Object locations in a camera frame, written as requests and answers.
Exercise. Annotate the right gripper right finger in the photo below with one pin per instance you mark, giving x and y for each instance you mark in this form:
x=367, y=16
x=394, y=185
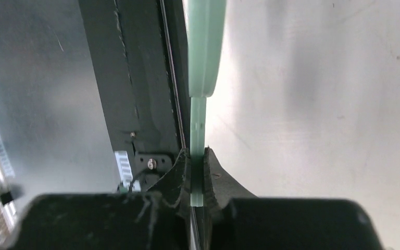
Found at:
x=219, y=186

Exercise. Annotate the right white cable duct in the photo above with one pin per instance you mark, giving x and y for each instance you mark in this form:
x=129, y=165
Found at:
x=125, y=172

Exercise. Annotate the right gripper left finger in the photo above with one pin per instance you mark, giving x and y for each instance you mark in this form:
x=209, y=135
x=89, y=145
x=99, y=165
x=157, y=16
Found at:
x=175, y=185

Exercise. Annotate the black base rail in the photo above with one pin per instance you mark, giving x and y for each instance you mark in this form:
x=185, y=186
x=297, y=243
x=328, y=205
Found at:
x=139, y=55

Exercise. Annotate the green hand brush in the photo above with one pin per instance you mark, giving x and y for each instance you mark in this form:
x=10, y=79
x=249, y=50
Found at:
x=205, y=29

